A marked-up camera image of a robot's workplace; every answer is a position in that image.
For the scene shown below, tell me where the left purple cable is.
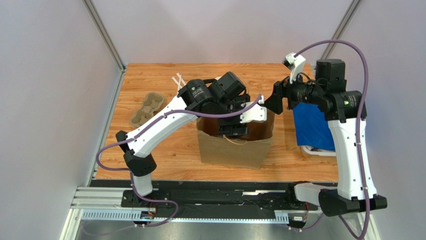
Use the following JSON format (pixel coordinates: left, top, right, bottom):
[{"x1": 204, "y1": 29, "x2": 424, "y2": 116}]
[{"x1": 95, "y1": 93, "x2": 264, "y2": 229}]

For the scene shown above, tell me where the blue cloth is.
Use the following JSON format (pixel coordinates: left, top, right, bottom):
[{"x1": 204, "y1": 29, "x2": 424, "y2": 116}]
[{"x1": 292, "y1": 103, "x2": 335, "y2": 152}]

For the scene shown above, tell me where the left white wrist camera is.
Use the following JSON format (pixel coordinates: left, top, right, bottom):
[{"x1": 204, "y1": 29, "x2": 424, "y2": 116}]
[{"x1": 240, "y1": 95, "x2": 268, "y2": 124}]

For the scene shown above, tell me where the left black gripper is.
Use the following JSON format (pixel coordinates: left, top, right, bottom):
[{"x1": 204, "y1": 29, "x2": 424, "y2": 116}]
[{"x1": 213, "y1": 95, "x2": 251, "y2": 138}]

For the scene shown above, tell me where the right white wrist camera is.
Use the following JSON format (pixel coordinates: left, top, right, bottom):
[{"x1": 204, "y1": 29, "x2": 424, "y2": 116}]
[{"x1": 282, "y1": 52, "x2": 306, "y2": 84}]

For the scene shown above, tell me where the aluminium rail frame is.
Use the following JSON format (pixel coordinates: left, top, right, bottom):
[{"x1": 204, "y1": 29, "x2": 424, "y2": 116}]
[{"x1": 59, "y1": 186, "x2": 380, "y2": 240}]

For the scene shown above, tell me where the brown paper bag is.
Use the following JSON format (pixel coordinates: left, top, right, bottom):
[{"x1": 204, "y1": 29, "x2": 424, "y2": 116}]
[{"x1": 195, "y1": 74, "x2": 276, "y2": 171}]

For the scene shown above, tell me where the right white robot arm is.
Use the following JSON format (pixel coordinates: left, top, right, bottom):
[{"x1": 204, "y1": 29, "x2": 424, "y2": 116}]
[{"x1": 264, "y1": 59, "x2": 388, "y2": 217}]

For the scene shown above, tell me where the purple cable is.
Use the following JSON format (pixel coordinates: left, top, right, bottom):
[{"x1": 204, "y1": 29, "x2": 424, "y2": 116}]
[
  {"x1": 95, "y1": 93, "x2": 264, "y2": 229},
  {"x1": 292, "y1": 39, "x2": 371, "y2": 240}
]

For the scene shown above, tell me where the white plastic basket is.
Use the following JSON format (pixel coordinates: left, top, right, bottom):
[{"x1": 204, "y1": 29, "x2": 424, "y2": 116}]
[{"x1": 300, "y1": 145, "x2": 336, "y2": 157}]

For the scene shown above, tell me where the white straw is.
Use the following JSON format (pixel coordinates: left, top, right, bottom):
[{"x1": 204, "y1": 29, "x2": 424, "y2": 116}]
[
  {"x1": 176, "y1": 73, "x2": 186, "y2": 89},
  {"x1": 171, "y1": 77, "x2": 180, "y2": 91}
]

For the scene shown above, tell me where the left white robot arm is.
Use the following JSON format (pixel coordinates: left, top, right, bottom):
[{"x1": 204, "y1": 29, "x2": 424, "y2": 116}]
[{"x1": 116, "y1": 71, "x2": 250, "y2": 197}]

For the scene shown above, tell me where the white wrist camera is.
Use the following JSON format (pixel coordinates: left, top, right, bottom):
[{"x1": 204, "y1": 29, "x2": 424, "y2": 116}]
[
  {"x1": 282, "y1": 52, "x2": 306, "y2": 84},
  {"x1": 240, "y1": 95, "x2": 268, "y2": 124}
]

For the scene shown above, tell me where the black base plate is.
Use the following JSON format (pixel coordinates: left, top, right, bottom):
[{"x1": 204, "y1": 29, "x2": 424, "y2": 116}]
[{"x1": 89, "y1": 179, "x2": 320, "y2": 221}]

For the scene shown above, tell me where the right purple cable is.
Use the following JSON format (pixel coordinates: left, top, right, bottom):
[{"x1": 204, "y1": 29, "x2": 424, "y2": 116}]
[{"x1": 292, "y1": 39, "x2": 371, "y2": 240}]

